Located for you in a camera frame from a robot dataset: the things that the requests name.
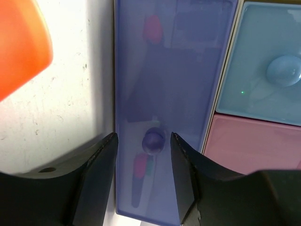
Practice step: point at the pink cap black highlighter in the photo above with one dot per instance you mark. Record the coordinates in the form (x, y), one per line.
(139, 170)

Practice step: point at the light blue small drawer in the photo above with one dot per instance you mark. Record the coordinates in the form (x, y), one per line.
(262, 78)

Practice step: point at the green cap black highlighter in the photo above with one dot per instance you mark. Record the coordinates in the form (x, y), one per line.
(149, 166)

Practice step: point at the pink small drawer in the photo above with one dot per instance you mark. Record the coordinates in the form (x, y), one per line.
(246, 145)

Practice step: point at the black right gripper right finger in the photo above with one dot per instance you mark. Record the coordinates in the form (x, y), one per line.
(209, 194)

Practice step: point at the orange cap black highlighter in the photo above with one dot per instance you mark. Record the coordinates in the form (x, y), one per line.
(25, 44)

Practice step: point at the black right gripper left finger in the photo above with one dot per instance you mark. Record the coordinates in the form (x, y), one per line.
(69, 192)

